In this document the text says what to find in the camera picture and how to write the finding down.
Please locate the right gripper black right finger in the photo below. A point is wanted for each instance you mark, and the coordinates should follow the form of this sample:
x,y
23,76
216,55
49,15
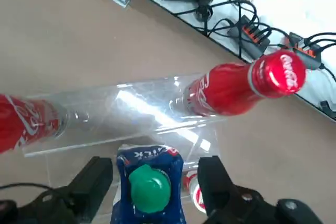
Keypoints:
x,y
218,187

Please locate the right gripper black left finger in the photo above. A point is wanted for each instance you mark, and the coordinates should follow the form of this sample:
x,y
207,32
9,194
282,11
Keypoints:
x,y
89,184

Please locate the blue white milk carton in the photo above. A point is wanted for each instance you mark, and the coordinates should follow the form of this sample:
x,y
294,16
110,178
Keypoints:
x,y
149,190

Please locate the clear acrylic stepped display stand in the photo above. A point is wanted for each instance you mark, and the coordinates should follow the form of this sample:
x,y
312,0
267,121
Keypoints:
x,y
131,108

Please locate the small red jar white lid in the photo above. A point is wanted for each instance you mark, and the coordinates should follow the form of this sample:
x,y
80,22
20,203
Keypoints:
x,y
194,187

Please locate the red cola bottle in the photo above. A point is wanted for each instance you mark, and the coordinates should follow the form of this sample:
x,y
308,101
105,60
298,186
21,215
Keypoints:
x,y
23,121
223,87

